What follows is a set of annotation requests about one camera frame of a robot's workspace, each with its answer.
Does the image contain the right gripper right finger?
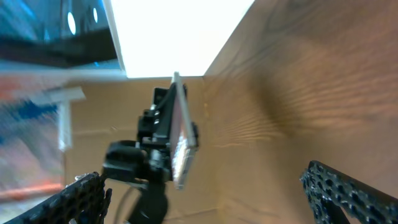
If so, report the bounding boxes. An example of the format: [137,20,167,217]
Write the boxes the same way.
[300,161,397,224]

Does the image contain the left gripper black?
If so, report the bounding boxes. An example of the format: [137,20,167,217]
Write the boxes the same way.
[137,82,199,180]

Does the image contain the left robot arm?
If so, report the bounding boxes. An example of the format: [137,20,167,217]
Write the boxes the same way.
[103,82,199,223]

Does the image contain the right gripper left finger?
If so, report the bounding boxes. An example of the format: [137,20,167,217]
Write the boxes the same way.
[5,172,112,224]

